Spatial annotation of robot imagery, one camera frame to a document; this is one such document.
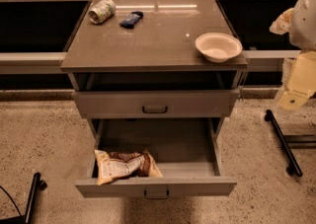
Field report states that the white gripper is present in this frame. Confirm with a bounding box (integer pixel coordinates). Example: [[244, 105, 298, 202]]
[[270, 8, 316, 112]]

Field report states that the black stand leg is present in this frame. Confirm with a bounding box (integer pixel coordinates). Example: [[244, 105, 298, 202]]
[[0, 172, 48, 224], [264, 110, 316, 178]]

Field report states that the brown chip bag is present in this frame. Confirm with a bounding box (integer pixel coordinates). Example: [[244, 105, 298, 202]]
[[95, 149, 162, 186]]

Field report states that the black stand leg right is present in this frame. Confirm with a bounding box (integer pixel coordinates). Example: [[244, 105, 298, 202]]
[[264, 110, 316, 178]]

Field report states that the black stand leg left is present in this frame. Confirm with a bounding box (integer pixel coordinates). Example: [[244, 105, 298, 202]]
[[0, 172, 48, 224]]

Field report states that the metal railing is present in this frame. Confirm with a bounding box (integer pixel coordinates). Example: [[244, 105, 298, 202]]
[[0, 0, 316, 75]]

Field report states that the open lower grey drawer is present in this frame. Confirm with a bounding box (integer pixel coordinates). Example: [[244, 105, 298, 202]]
[[76, 118, 236, 199]]

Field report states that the closed upper grey drawer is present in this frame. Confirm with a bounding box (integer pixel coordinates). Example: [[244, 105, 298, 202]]
[[73, 90, 238, 118]]

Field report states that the dark blue snack bar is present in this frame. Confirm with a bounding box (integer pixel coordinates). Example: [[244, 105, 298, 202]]
[[119, 11, 143, 29]]

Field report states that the white bowl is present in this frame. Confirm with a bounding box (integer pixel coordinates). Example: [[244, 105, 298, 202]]
[[195, 33, 242, 63]]

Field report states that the grey drawer cabinet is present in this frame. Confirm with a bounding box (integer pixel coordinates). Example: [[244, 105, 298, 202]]
[[59, 0, 249, 199]]

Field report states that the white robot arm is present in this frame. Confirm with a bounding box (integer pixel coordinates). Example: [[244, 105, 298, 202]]
[[270, 0, 316, 112]]

